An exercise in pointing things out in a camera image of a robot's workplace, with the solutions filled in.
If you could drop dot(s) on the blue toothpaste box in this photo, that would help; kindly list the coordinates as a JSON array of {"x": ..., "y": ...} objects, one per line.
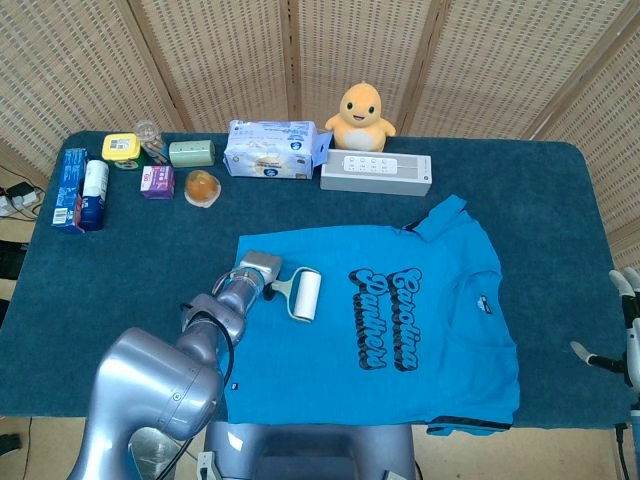
[{"x": 67, "y": 190}]

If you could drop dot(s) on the dark blue-grey carpeted table surface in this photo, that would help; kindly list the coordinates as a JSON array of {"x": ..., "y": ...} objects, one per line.
[{"x": 125, "y": 250}]

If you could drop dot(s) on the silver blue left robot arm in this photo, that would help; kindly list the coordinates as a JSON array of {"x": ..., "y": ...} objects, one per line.
[{"x": 150, "y": 380}]

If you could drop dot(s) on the grey blue robot torso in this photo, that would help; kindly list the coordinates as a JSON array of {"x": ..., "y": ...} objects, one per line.
[{"x": 310, "y": 450}]

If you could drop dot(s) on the white power strip box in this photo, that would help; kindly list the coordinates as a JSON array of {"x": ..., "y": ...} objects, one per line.
[{"x": 375, "y": 175}]

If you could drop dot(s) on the white blue bottle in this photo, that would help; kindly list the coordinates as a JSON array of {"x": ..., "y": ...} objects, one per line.
[{"x": 95, "y": 195}]

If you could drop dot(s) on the blue printed T-shirt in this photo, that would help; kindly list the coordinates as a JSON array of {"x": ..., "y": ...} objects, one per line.
[{"x": 325, "y": 360}]

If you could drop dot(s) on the orange bun in wrapper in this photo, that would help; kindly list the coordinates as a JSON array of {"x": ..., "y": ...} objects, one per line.
[{"x": 202, "y": 189}]

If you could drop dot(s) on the black equipment box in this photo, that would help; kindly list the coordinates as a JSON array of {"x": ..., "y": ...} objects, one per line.
[{"x": 10, "y": 262}]

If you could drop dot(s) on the pale green rectangular case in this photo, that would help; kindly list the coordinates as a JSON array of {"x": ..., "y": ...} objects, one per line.
[{"x": 191, "y": 153}]

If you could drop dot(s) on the woven wooden folding screen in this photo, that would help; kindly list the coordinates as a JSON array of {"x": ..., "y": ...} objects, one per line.
[{"x": 225, "y": 50}]

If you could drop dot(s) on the yellow lidded green jar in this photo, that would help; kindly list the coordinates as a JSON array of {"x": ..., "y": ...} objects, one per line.
[{"x": 121, "y": 147}]

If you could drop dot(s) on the yellow plush toy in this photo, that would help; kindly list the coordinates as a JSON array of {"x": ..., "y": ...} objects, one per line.
[{"x": 360, "y": 117}]

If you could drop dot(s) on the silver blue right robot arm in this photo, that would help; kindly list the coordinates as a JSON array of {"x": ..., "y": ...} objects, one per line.
[{"x": 636, "y": 445}]

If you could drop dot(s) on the white power strip with adapters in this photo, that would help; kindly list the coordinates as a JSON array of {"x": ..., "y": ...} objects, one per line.
[{"x": 17, "y": 197}]

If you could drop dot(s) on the blue white tissue pack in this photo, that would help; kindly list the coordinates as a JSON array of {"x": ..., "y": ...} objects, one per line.
[{"x": 270, "y": 150}]

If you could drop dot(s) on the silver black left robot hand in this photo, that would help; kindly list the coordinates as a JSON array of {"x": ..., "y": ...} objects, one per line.
[{"x": 260, "y": 265}]

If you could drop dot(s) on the shiny metal base plate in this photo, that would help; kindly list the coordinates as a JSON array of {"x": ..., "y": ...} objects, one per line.
[{"x": 150, "y": 450}]

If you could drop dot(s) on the small purple box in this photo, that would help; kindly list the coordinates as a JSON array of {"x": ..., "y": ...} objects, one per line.
[{"x": 157, "y": 182}]

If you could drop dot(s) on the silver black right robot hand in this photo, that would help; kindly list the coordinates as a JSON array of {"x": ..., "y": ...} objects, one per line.
[{"x": 634, "y": 340}]

